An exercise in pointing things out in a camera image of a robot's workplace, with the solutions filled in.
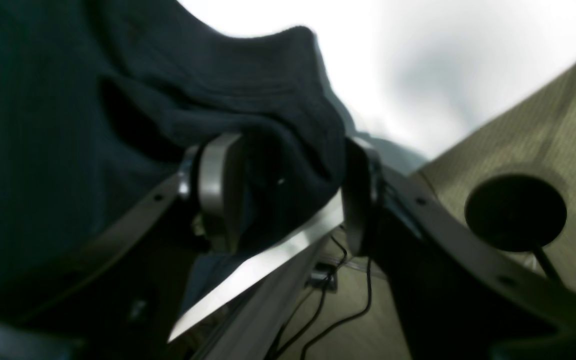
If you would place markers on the black T-shirt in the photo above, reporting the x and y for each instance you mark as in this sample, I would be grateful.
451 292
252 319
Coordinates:
100 99

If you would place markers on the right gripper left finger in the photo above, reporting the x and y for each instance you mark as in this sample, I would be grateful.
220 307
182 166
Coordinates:
118 296

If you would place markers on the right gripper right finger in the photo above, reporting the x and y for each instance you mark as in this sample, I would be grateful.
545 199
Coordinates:
457 298

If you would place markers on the black round floor base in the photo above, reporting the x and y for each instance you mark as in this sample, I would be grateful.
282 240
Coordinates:
516 212

